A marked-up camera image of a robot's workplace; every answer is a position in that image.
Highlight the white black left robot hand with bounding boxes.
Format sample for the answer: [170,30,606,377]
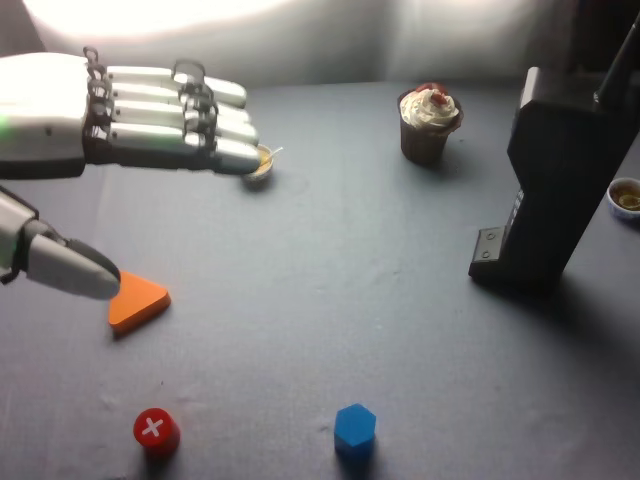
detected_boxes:
[0,46,262,302]

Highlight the black box with antenna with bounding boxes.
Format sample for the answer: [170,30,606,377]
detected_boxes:
[468,9,640,296]

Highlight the orange triangle block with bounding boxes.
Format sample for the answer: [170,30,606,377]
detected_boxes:
[108,271,172,336]

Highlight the small cup with orange drink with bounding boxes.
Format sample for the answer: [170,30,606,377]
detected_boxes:
[243,143,284,190]

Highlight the white backdrop cloth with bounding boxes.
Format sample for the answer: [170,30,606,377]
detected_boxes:
[19,0,640,94]

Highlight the red cylinder block white cross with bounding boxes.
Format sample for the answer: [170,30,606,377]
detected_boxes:
[132,407,182,454]

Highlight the grey table cloth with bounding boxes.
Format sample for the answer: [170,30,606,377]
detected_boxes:
[0,79,640,480]

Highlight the toy cupcake with white cream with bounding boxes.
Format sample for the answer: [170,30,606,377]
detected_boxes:
[397,82,464,166]

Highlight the blue hexagon block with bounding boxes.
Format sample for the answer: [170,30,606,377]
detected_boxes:
[333,403,379,456]

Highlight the white bowl of green soup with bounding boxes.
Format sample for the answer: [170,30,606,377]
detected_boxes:
[606,177,640,224]

